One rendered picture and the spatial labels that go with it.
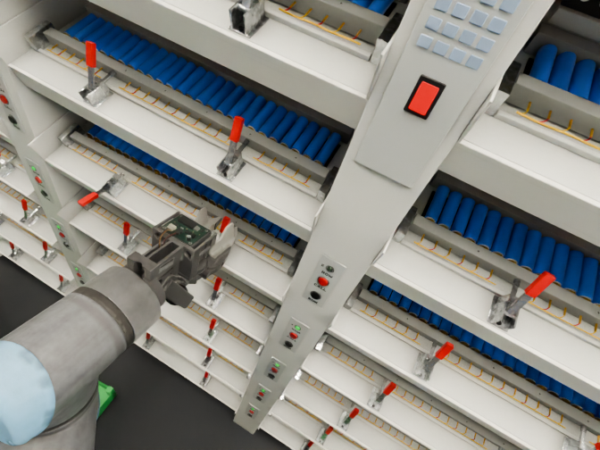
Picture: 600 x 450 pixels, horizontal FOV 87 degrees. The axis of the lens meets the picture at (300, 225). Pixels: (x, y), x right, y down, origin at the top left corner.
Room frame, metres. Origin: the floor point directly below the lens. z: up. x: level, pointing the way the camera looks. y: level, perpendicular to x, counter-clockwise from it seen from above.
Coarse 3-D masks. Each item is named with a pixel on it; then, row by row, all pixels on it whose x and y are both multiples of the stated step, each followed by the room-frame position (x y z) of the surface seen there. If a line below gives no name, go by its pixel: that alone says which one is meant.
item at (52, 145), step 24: (72, 120) 0.53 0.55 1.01; (48, 144) 0.47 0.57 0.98; (72, 144) 0.50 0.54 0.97; (72, 168) 0.45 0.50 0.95; (96, 168) 0.46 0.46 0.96; (120, 168) 0.48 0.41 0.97; (144, 192) 0.44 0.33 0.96; (192, 192) 0.47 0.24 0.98; (144, 216) 0.40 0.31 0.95; (168, 216) 0.41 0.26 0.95; (240, 264) 0.36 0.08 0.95; (264, 264) 0.38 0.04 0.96; (288, 264) 0.39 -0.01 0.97; (264, 288) 0.34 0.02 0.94
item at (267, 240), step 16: (80, 144) 0.49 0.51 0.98; (96, 144) 0.50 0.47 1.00; (112, 160) 0.47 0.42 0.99; (128, 160) 0.48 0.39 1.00; (144, 176) 0.46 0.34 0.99; (176, 192) 0.45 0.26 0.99; (208, 208) 0.43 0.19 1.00; (240, 224) 0.42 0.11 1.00; (240, 240) 0.40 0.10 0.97; (256, 240) 0.41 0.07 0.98; (272, 240) 0.41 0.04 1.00; (288, 256) 0.40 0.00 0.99
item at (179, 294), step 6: (168, 282) 0.22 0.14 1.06; (174, 282) 0.22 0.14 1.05; (168, 288) 0.21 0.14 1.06; (174, 288) 0.22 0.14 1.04; (180, 288) 0.23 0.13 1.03; (186, 288) 0.26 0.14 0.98; (168, 294) 0.21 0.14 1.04; (174, 294) 0.22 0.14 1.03; (180, 294) 0.23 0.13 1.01; (186, 294) 0.24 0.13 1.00; (168, 300) 0.23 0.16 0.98; (174, 300) 0.22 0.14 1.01; (180, 300) 0.23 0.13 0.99; (186, 300) 0.24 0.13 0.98; (186, 306) 0.24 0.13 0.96
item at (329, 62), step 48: (96, 0) 0.41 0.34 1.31; (144, 0) 0.38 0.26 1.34; (192, 0) 0.40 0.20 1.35; (240, 0) 0.37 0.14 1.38; (288, 0) 0.42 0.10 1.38; (336, 0) 0.41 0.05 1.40; (384, 0) 0.44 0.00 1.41; (192, 48) 0.39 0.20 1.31; (240, 48) 0.36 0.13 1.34; (288, 48) 0.36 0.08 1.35; (336, 48) 0.38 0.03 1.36; (384, 48) 0.36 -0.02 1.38; (288, 96) 0.36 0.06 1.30; (336, 96) 0.34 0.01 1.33
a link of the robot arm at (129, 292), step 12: (96, 276) 0.17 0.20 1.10; (108, 276) 0.17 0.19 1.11; (120, 276) 0.17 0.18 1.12; (132, 276) 0.18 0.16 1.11; (96, 288) 0.15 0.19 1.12; (108, 288) 0.15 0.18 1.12; (120, 288) 0.16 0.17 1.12; (132, 288) 0.16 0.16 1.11; (144, 288) 0.17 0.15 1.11; (120, 300) 0.15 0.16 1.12; (132, 300) 0.15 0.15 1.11; (144, 300) 0.16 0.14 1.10; (156, 300) 0.17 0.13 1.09; (132, 312) 0.14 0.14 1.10; (144, 312) 0.15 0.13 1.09; (156, 312) 0.16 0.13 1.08; (132, 324) 0.13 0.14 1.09; (144, 324) 0.14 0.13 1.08
